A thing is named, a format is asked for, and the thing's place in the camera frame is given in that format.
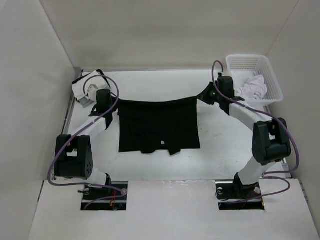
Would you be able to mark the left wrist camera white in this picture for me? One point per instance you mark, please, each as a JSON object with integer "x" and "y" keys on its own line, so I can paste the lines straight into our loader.
{"x": 92, "y": 93}

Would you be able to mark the black tank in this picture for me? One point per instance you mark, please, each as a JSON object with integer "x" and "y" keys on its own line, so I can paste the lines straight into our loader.
{"x": 150, "y": 126}
{"x": 96, "y": 72}

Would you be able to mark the white folded tank top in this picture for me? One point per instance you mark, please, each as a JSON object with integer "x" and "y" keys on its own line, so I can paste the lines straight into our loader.
{"x": 80, "y": 88}

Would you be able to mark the black folded tank top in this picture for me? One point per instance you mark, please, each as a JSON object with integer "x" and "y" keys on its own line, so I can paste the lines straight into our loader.
{"x": 96, "y": 72}

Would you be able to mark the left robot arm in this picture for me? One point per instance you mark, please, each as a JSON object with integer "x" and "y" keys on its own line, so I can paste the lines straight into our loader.
{"x": 73, "y": 152}

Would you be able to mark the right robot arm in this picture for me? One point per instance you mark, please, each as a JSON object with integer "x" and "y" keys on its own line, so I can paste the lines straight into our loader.
{"x": 270, "y": 142}

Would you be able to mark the grey folded tank top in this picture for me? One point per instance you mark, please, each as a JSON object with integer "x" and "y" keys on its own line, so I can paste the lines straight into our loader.
{"x": 85, "y": 102}

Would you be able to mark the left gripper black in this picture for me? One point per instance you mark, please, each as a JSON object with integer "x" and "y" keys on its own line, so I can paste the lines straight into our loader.
{"x": 113, "y": 99}

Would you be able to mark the white plastic basket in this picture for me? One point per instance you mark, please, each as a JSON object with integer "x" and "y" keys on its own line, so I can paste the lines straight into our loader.
{"x": 243, "y": 67}

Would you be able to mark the pink white garment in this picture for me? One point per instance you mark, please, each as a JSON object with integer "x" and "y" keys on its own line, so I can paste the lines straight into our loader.
{"x": 254, "y": 88}

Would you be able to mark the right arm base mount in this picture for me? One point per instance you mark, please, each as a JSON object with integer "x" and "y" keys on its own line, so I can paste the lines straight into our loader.
{"x": 234, "y": 196}

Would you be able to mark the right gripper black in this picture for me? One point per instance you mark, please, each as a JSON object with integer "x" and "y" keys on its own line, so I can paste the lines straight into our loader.
{"x": 204, "y": 95}

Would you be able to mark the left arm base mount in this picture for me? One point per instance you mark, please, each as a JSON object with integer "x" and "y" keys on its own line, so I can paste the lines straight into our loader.
{"x": 101, "y": 199}

